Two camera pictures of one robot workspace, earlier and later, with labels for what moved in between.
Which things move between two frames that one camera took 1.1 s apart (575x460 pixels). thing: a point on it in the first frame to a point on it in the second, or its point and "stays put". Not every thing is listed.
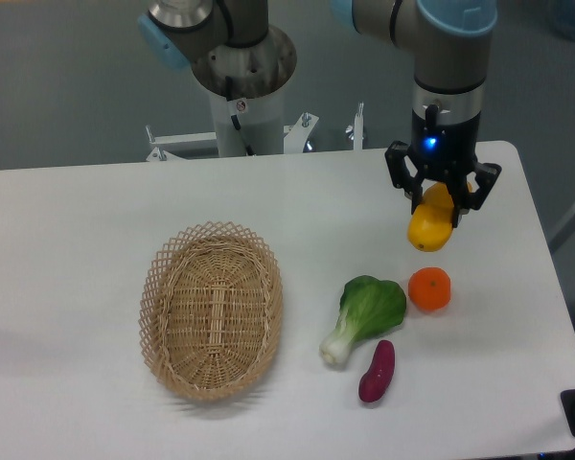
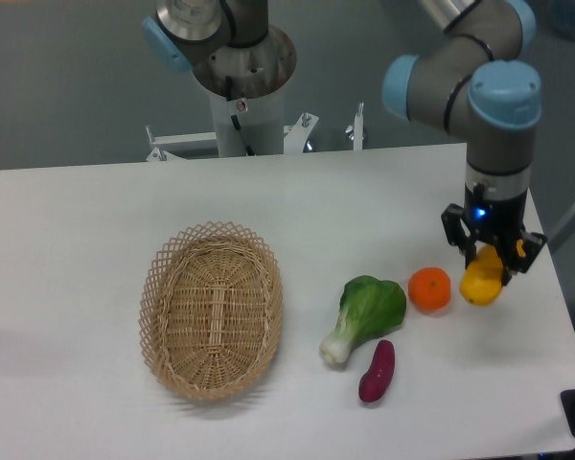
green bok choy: x=368 y=306 stays put
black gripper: x=445 y=149 to x=501 y=219
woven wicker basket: x=211 y=310 stays put
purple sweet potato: x=373 y=384 stays put
